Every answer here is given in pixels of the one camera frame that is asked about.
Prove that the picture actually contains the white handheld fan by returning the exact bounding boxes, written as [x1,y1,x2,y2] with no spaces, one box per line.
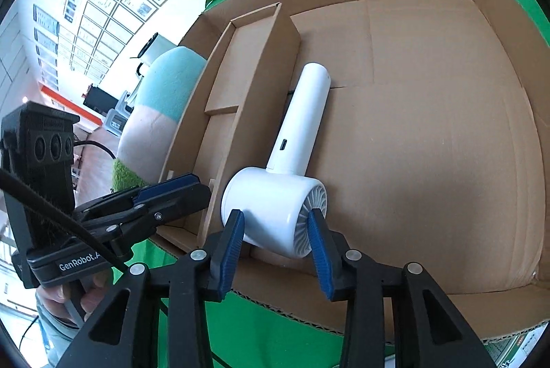
[221,63,331,258]

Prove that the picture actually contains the person's left hand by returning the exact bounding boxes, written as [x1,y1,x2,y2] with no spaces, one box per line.
[36,269,114,327]

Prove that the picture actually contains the green white long box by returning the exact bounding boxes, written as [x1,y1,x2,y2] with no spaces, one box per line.
[484,321,549,368]

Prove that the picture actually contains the cardboard insert tray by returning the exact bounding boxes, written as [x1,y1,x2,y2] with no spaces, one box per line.
[157,3,300,252]

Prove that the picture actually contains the pastel plush toy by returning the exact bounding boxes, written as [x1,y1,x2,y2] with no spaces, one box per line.
[112,46,206,191]

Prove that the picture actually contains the white kettle black lid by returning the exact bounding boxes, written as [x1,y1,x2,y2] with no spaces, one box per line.
[133,33,176,78]

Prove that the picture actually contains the large cardboard box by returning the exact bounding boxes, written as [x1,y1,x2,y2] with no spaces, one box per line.
[182,0,549,338]

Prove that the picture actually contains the black cable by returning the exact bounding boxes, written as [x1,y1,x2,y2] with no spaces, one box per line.
[0,139,229,368]

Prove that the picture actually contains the framed certificates on wall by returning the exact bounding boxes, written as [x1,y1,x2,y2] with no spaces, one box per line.
[32,0,167,91]

